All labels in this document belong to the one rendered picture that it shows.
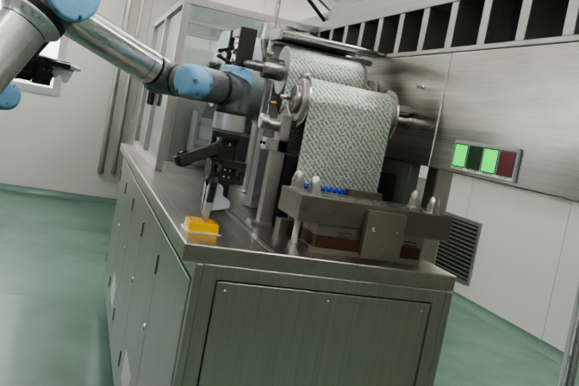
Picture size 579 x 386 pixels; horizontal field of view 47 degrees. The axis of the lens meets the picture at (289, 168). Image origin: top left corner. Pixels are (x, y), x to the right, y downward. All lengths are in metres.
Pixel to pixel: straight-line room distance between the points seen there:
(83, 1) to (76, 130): 6.00
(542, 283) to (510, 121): 3.54
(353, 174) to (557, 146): 0.60
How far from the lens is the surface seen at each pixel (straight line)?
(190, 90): 1.43
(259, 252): 1.44
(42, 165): 7.23
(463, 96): 1.68
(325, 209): 1.53
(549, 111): 1.41
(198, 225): 1.53
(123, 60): 1.47
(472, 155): 1.58
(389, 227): 1.59
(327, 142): 1.73
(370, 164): 1.78
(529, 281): 5.09
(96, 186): 7.25
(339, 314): 1.55
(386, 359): 1.64
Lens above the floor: 1.18
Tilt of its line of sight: 4 degrees down
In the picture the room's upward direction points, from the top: 11 degrees clockwise
